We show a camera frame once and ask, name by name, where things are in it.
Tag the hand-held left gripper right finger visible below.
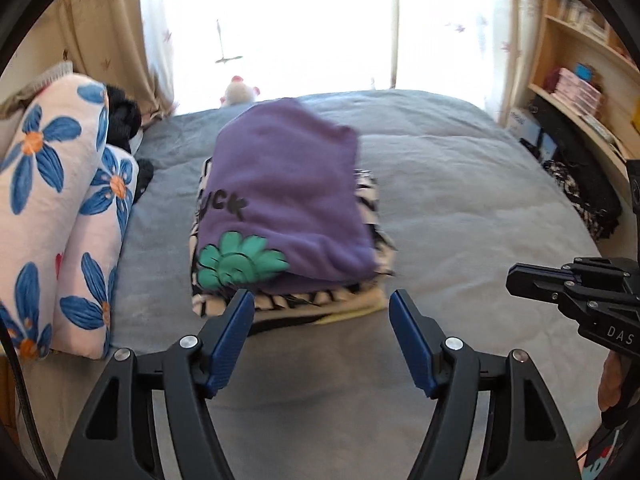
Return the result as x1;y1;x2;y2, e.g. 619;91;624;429
389;289;582;480

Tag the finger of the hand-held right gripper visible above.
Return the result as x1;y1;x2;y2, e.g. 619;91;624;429
561;257;637;287
505;264;593;311

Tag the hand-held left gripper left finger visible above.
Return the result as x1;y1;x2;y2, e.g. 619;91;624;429
59;289;256;480

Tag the purple hoodie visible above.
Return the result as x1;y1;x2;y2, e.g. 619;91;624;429
195;97;377;297

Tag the black clothes pile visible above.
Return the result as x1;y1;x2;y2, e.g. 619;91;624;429
102;84;156;198

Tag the person's right hand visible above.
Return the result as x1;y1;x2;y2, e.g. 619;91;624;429
597;354;626;416

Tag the pale yellow garment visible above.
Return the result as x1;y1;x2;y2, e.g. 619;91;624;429
312;292;392;327

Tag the black floral garment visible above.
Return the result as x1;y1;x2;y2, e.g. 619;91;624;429
520;100;623;242

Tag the black white patterned garment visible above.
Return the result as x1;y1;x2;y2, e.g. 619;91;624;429
189;157;398;320

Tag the grey blanket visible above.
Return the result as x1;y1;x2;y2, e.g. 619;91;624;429
20;89;613;480

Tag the person's printed clothing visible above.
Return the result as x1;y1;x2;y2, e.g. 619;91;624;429
577;422;640;480

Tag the white box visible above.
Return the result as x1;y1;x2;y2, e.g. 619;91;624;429
506;105;542;147

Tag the blue flower print pillow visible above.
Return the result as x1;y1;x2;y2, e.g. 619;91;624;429
50;144;141;360
0;72;111;361

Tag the row of pink boxes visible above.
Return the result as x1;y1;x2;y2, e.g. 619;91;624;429
550;66;604;117

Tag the wooden bookshelf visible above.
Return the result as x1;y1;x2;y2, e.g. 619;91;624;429
525;0;640;181

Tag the beige curtain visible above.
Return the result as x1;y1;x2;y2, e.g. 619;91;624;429
47;0;176;117
495;0;548;126

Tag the white plush toy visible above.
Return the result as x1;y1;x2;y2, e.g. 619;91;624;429
220;75;262;108

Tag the row of books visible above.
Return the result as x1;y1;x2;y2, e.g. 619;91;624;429
555;0;611;43

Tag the sheer white curtain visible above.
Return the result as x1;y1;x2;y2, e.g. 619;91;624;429
137;0;181;111
397;0;516;111

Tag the black cable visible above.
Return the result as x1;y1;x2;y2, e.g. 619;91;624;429
0;305;56;480

